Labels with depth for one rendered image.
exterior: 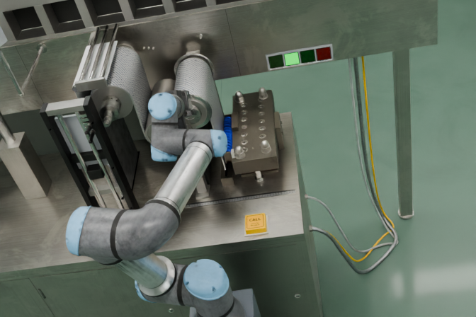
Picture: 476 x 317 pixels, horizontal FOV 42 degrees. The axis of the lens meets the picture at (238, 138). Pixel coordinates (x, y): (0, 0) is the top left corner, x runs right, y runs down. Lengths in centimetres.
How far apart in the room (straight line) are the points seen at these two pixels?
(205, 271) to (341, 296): 135
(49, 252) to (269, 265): 79
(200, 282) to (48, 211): 94
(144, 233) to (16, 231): 116
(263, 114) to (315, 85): 187
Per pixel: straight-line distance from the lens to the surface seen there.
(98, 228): 144
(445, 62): 433
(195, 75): 218
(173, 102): 172
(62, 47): 243
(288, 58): 237
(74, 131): 210
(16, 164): 249
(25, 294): 253
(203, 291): 174
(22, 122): 271
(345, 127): 385
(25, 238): 246
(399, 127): 287
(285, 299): 243
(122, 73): 214
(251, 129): 232
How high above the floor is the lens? 249
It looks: 40 degrees down
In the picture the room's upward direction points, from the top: 15 degrees counter-clockwise
